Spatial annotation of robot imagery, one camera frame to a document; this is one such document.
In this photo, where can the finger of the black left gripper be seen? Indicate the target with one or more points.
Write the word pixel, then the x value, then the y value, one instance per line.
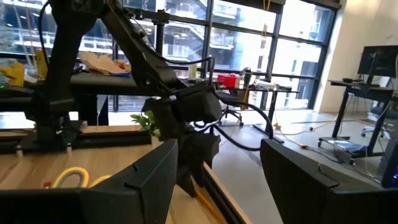
pixel 186 179
pixel 202 174

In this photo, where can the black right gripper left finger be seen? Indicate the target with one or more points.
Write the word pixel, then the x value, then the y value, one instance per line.
pixel 124 205

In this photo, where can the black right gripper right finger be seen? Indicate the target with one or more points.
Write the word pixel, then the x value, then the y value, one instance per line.
pixel 311 199

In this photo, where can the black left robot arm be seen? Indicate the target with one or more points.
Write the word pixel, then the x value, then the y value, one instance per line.
pixel 140 56

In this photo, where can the black office chair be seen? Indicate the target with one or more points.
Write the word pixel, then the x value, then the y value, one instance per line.
pixel 231 102

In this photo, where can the green potted plant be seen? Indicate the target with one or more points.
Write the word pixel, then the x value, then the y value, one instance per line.
pixel 146 123

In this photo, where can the red box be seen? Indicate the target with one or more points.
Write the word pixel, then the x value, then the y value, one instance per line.
pixel 228 81

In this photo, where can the black computer tower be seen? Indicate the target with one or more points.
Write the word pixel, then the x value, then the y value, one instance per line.
pixel 390 161

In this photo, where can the brown paper bag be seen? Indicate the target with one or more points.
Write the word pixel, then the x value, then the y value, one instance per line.
pixel 102 63

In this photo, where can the black background desk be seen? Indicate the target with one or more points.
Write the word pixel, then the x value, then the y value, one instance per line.
pixel 273 90

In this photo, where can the black standing desk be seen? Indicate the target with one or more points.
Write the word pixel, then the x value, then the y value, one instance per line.
pixel 367 90

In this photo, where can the large window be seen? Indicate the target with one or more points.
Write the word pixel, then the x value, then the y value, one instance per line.
pixel 295 56

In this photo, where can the yellow bottle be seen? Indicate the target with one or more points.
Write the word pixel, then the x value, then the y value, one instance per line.
pixel 41 63

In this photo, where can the black monitor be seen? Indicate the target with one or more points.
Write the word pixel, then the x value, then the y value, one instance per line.
pixel 379 60

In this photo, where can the yellow cloth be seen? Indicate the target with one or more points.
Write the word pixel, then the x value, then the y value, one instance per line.
pixel 14 74

